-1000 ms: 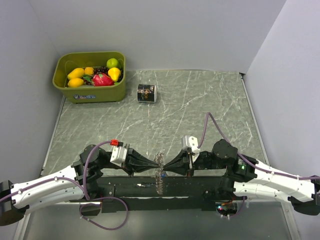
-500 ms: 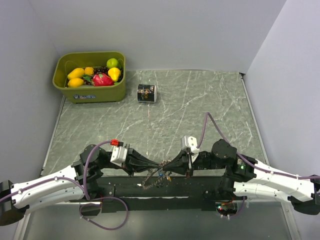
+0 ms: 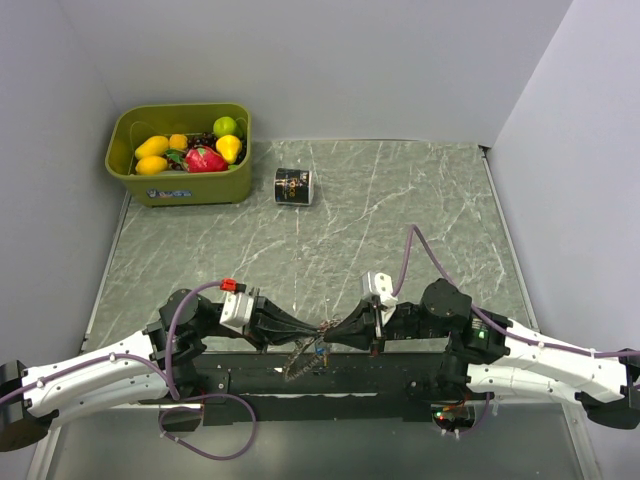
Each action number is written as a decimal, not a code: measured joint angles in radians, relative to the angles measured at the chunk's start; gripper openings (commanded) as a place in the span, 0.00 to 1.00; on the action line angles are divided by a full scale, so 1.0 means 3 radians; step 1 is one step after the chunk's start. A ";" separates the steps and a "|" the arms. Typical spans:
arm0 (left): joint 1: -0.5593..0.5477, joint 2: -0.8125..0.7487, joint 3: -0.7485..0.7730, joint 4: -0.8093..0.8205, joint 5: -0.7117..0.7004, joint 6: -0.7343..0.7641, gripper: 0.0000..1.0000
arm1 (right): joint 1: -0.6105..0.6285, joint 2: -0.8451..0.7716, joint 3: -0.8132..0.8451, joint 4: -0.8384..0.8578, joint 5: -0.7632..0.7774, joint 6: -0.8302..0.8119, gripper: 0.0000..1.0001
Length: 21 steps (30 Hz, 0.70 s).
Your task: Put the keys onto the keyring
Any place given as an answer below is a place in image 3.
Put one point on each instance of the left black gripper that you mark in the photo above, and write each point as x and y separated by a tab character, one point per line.
260	330

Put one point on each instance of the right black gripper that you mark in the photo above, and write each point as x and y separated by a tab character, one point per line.
357	329

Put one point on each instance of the large silver keyring with rings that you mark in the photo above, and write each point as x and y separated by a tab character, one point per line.
309	353

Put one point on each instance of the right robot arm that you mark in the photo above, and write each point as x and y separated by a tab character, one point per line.
487	353

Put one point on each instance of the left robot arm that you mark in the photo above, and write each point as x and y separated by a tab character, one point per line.
154	363

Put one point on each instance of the black paper cup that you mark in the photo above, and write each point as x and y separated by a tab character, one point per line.
293	187

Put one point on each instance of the olive green plastic bin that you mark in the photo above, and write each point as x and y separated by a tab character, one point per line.
175	188

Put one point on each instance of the red dragon fruit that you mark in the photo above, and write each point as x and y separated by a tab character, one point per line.
204	160

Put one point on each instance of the yellow pear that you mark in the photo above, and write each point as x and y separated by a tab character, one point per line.
229	147

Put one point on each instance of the dark cherries bunch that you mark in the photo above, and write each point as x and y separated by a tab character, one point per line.
176	157

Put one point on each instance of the yellow mango lower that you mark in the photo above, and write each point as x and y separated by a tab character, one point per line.
151	165

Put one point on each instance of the yellow mango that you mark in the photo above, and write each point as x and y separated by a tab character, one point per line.
154	146
151	165

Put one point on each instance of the small orange fruit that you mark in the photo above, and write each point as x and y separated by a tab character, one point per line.
178	142

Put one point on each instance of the green lime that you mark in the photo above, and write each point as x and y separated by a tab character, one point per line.
224	126

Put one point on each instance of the yellow mango upper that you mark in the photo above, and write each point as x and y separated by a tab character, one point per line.
154	146

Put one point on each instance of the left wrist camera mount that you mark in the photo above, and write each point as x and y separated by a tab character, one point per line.
238	306

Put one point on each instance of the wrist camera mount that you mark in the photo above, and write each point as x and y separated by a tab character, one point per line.
238	306
378	285

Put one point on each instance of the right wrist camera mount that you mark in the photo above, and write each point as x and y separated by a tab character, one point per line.
378	285

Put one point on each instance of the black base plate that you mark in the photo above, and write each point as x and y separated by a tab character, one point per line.
242	386

